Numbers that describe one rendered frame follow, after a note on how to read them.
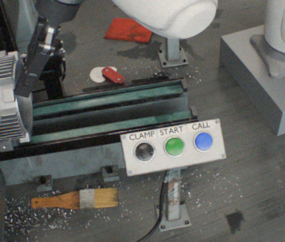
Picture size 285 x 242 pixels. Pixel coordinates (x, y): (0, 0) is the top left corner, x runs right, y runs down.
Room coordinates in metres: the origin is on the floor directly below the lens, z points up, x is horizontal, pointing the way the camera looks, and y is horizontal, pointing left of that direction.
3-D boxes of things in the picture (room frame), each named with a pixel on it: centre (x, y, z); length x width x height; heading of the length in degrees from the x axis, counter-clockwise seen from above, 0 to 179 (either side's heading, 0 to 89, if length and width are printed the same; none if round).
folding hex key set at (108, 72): (0.93, 0.08, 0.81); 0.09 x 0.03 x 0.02; 38
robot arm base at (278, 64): (0.90, -0.42, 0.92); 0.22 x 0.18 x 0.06; 5
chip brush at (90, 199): (0.53, 0.17, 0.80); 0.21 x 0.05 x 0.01; 91
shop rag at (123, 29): (1.17, 0.02, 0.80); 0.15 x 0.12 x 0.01; 72
